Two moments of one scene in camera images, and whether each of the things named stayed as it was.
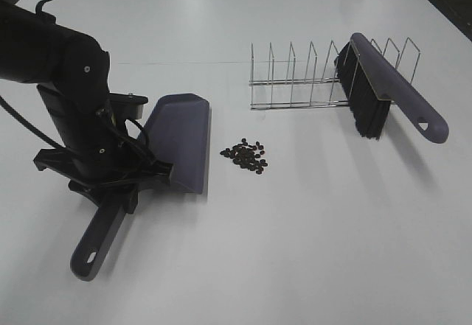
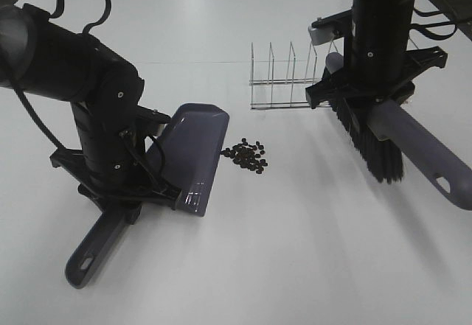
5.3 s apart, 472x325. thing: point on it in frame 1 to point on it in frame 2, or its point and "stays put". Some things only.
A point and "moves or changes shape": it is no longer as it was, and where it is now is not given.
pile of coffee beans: (246, 155) stays put
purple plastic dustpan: (178, 134) moves or changes shape
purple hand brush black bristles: (373, 85) to (385, 156)
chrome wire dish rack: (311, 91) stays put
